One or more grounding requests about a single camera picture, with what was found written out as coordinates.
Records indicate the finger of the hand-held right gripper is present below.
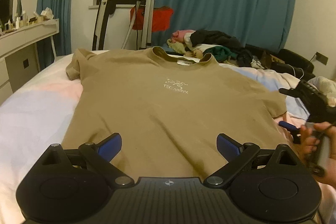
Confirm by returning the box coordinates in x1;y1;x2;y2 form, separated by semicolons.
279;121;303;145
279;87;302;99

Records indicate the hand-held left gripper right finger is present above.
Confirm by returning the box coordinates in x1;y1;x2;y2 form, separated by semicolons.
205;133;298;186

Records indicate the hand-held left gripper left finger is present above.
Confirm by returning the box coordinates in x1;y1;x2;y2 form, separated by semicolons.
42;132;135;186

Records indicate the tan printed t-shirt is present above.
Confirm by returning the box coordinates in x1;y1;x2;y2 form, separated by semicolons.
62;46;288;180

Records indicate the person's right hand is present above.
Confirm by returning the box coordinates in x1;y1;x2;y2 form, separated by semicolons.
298;122;336;185

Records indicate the white pillow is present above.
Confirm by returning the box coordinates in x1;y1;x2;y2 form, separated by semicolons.
307;76;336;106

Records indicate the black sofa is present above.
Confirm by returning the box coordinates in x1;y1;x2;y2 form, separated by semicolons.
245;44;315;80

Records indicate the cardboard box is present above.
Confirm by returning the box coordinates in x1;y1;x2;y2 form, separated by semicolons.
260;51;282;69

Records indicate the green garment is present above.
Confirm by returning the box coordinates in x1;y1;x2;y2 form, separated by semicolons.
205;46;238;62

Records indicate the pastel tie-dye quilt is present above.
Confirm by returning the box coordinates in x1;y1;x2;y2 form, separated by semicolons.
0;49;336;224

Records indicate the black garment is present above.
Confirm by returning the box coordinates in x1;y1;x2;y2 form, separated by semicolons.
189;30;259;67

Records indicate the white garment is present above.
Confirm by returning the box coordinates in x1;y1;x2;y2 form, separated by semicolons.
184;34;213;53

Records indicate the pale yellow garment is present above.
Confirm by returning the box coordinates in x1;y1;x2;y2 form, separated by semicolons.
167;39;205;58

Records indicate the pink garment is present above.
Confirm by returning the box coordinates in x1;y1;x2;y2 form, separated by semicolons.
171;29;196;42

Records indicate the red cloth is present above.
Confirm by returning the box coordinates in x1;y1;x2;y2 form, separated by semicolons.
130;6;174;32

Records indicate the white dressing table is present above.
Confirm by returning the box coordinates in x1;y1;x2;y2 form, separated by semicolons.
0;18;60;106

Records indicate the garment steamer on stand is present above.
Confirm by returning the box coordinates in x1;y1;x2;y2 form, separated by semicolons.
122;0;159;51

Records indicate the tissue box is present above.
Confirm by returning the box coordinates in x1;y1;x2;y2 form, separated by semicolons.
40;7;54;20

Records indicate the row of cosmetic bottles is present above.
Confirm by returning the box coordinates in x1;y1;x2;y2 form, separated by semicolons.
0;10;40;33

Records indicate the wavy black framed mirror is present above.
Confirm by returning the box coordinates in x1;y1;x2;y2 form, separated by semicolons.
0;0;23;28

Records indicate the white cable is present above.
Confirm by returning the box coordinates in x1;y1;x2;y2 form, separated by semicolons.
283;64;305;78

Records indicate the dark wall outlet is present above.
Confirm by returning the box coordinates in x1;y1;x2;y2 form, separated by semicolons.
315;52;328;65

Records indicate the black white folded frame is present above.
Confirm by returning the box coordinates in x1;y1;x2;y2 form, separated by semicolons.
92;0;116;51

